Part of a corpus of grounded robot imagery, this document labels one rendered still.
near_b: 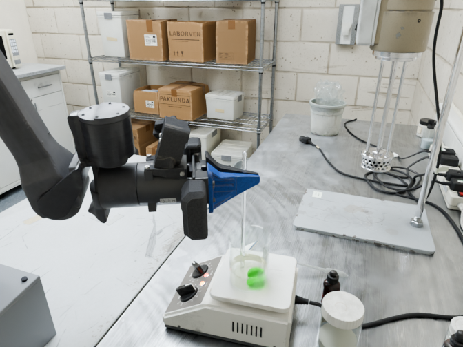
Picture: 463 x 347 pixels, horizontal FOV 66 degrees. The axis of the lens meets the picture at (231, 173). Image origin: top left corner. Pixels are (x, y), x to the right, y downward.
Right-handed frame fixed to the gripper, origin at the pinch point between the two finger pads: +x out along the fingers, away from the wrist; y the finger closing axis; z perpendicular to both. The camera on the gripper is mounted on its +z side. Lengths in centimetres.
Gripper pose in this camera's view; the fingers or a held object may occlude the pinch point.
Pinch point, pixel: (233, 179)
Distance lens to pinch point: 47.7
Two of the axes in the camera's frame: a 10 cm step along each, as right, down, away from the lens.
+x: 9.9, -0.5, 1.0
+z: -0.1, -9.1, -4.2
